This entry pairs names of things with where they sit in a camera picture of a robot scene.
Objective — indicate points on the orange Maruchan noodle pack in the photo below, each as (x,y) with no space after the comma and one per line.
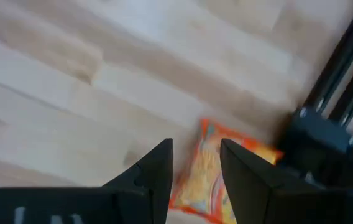
(201,183)

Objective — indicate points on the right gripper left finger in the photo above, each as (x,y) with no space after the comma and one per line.
(151,174)

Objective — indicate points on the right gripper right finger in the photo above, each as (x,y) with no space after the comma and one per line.
(248,180)

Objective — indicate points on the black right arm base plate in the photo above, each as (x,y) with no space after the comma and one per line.
(316,140)

